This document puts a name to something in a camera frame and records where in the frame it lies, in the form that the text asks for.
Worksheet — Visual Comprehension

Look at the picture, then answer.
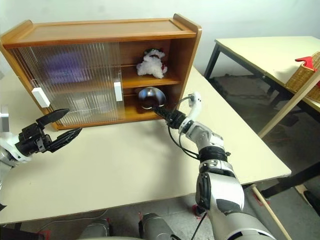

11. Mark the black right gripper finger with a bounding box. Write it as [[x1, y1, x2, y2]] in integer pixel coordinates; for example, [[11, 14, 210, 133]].
[[152, 105, 173, 115], [152, 107, 169, 121]]

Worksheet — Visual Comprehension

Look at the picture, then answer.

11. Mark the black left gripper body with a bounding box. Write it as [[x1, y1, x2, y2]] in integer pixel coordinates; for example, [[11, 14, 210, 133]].
[[14, 122, 54, 155]]

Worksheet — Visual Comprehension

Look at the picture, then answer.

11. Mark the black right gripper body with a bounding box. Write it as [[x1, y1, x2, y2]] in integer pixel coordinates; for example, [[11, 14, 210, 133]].
[[165, 109, 186, 130]]

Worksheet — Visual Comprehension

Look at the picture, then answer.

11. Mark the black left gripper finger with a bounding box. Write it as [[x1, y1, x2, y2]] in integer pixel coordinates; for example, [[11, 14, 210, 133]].
[[49, 127, 83, 153], [36, 108, 70, 130]]

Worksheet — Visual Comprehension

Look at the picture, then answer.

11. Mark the shiny metal bowl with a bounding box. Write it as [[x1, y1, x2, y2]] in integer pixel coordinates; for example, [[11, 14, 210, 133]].
[[136, 86, 167, 111]]

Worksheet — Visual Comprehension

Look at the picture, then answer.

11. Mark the white plush toy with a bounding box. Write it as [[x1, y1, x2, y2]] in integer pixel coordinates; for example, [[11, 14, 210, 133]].
[[136, 47, 168, 80]]

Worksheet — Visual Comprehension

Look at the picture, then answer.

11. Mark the purple tissue pack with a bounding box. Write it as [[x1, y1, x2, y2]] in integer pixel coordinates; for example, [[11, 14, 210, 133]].
[[42, 51, 88, 83]]

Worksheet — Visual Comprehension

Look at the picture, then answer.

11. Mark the ribbed clear sliding door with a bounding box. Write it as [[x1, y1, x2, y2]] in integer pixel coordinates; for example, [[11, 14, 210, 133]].
[[22, 41, 126, 126], [9, 43, 113, 128]]

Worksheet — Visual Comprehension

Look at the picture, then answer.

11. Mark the brown wooden cabinet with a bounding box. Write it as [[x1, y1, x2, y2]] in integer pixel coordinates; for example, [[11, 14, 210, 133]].
[[1, 13, 203, 131]]

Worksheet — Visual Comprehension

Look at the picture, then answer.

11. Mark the silver rounded cylinder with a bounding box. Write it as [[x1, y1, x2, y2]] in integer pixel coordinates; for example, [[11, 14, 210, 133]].
[[79, 217, 111, 240], [138, 212, 176, 240]]

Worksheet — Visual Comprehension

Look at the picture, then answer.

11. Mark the beige table with black legs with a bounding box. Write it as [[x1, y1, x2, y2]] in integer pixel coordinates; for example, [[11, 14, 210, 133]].
[[203, 36, 320, 198]]

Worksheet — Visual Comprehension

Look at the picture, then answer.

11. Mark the light wooden pole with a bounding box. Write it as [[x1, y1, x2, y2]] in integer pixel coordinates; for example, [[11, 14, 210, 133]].
[[258, 72, 320, 139], [251, 186, 293, 240]]

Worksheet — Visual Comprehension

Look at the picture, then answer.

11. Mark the woven wicker basket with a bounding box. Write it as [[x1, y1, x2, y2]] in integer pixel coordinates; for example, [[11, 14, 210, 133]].
[[285, 51, 320, 101]]

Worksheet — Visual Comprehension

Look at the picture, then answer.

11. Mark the red cloth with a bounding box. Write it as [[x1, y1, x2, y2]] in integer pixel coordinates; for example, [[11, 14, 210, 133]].
[[294, 56, 316, 70]]

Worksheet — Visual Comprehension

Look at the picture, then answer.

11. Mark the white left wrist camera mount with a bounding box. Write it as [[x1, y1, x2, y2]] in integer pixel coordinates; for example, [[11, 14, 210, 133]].
[[0, 103, 35, 165]]

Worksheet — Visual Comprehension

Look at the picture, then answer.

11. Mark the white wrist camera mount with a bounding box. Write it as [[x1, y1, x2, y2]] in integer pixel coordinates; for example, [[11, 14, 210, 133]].
[[0, 103, 35, 165], [178, 91, 203, 133]]

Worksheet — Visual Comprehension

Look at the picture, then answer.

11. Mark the white door handle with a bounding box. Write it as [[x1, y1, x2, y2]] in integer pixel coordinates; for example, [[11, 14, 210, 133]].
[[31, 86, 51, 108], [113, 81, 123, 102]]

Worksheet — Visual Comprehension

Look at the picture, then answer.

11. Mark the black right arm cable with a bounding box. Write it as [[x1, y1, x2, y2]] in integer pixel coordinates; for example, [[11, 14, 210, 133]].
[[167, 96, 202, 161]]

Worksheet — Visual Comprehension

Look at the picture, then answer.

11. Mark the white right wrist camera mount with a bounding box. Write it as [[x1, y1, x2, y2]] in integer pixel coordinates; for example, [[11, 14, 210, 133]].
[[178, 91, 203, 133]]

